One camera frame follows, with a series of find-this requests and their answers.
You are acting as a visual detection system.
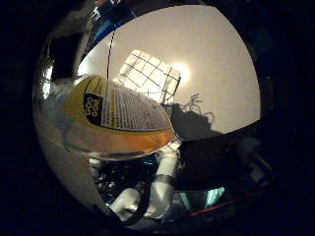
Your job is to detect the yellow label spray bottle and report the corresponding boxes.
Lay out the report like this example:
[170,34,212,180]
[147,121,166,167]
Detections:
[62,74,177,161]

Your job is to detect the blue chair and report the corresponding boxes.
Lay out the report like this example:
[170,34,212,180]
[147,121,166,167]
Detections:
[93,0,138,44]

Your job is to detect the white wire dish rack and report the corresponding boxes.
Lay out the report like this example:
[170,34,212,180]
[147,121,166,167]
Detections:
[112,48,182,106]

